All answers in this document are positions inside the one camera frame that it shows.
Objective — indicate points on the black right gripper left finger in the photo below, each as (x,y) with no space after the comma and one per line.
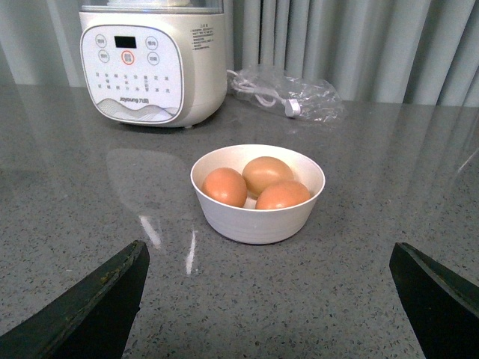
(92,319)

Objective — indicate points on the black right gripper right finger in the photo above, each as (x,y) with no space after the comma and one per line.
(442,307)

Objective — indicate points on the brown egg left in bowl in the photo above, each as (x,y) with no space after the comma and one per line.
(226,186)

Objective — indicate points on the brown egg in bowl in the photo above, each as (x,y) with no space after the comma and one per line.
(283,194)
(226,186)

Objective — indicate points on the brown egg right in bowl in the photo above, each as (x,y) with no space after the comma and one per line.
(283,194)

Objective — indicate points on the pale brown egg at back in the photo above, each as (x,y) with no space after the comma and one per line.
(264,171)

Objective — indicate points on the white bowl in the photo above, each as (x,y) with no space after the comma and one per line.
(249,225)

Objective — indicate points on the clear plastic bag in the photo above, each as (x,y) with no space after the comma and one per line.
(272,90)

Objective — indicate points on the white Joyoung cooker appliance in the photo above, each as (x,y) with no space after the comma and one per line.
(154,63)

